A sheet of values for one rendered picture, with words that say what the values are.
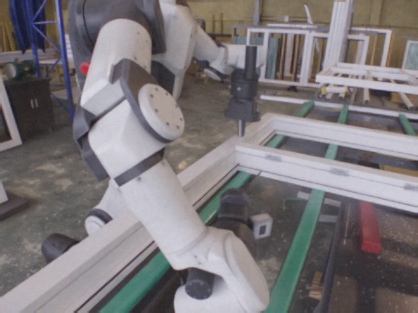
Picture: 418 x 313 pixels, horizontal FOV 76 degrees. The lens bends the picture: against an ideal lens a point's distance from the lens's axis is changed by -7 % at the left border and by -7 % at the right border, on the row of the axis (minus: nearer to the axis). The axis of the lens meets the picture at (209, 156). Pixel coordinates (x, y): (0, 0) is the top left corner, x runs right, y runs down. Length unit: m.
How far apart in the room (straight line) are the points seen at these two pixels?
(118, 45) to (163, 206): 0.23
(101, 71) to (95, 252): 0.28
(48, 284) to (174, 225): 0.21
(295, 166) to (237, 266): 0.53
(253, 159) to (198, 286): 0.57
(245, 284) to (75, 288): 0.26
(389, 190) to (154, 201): 0.66
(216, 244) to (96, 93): 0.24
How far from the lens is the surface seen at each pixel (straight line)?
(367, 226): 1.19
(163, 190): 0.34
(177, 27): 0.69
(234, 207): 0.53
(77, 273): 0.49
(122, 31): 0.47
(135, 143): 0.34
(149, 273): 0.54
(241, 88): 0.90
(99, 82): 0.38
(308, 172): 0.85
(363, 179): 0.84
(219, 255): 0.35
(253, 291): 0.38
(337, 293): 0.95
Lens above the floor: 1.25
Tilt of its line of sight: 23 degrees down
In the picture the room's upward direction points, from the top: 1 degrees clockwise
